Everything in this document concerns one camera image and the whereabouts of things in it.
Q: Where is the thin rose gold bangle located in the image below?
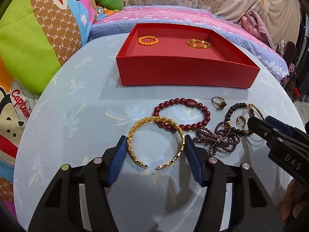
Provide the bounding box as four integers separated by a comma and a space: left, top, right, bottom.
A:
247, 103, 265, 121

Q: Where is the dark brown bead bracelet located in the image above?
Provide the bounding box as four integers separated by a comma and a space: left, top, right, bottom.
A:
223, 102, 255, 136

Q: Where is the gold chain cuff bangle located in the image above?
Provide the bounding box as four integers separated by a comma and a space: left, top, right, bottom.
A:
127, 116, 185, 170

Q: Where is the person's right hand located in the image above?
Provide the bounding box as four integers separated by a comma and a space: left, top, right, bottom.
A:
278, 179, 308, 228

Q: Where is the purple garnet bead strand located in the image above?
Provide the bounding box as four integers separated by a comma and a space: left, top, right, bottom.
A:
193, 122, 241, 157

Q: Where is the dark wooden chair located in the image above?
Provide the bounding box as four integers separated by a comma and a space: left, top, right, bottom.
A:
280, 41, 308, 103

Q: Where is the red cardboard tray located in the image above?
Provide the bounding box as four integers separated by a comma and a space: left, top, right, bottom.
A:
116, 23, 260, 89

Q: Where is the folded pink purple cloth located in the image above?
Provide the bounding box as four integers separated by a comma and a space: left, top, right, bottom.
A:
240, 10, 274, 50

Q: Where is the cartoon monkey colourful quilt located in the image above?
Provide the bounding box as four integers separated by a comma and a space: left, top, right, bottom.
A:
1, 0, 98, 215

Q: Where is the pink and blue pillow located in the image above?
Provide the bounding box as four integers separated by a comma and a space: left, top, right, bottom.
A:
88, 5, 289, 81

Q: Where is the dark red bead bracelet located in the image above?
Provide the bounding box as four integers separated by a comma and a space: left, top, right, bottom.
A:
152, 97, 212, 132

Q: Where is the yellow stone gold bracelet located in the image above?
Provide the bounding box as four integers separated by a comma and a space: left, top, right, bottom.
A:
186, 38, 212, 50

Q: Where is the orange bead bracelet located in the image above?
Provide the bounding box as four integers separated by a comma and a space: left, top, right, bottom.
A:
138, 35, 159, 46

